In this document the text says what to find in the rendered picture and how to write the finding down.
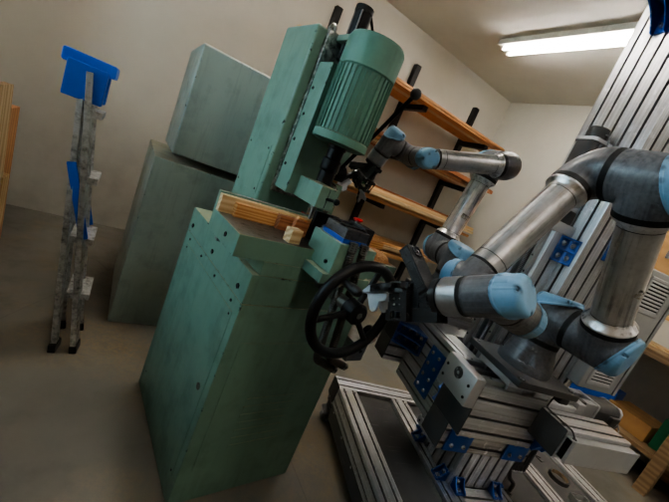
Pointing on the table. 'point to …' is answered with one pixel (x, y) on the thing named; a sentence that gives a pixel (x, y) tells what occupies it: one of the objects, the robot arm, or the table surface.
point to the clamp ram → (318, 222)
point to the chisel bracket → (316, 193)
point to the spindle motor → (359, 91)
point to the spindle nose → (331, 163)
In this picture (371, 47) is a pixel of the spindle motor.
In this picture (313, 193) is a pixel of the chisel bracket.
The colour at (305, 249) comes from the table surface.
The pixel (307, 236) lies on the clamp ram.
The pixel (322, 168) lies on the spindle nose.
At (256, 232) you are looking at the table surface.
